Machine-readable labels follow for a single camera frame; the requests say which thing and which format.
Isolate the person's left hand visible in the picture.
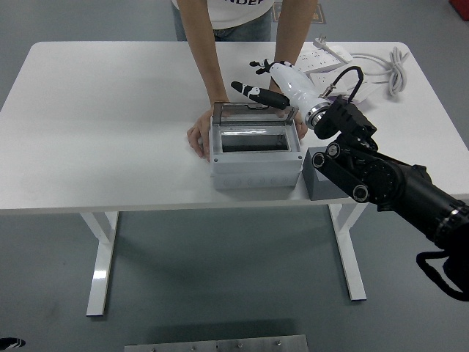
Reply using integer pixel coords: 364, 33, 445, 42
292, 117, 308, 142

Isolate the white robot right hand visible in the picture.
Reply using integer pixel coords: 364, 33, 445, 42
230, 59, 329, 117

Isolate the person's right hand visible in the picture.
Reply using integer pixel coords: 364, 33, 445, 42
186, 104, 214, 159

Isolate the grey electrical enclosure box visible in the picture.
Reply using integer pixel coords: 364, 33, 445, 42
208, 122, 303, 191

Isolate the short white power strip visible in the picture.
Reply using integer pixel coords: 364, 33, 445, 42
307, 71, 367, 97

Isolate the long white power strip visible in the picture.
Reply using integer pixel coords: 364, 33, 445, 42
295, 50, 347, 74

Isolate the purple round dish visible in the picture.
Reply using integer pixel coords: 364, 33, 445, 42
324, 92, 352, 106

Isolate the grey cube holder block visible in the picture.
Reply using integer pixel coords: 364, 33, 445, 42
301, 147, 352, 202

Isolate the white socket panel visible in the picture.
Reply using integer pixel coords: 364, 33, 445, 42
347, 81, 378, 103

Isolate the person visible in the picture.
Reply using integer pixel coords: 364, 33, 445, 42
171, 0, 276, 42

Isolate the white table leg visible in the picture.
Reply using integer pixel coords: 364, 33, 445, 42
328, 203, 368, 302
79, 210, 120, 317

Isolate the red crate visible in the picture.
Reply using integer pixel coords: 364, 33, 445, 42
448, 0, 469, 22

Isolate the grey metal plate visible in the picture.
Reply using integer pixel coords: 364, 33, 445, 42
124, 334, 309, 352

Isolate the white power cable with plug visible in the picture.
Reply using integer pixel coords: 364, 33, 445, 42
312, 34, 410, 100

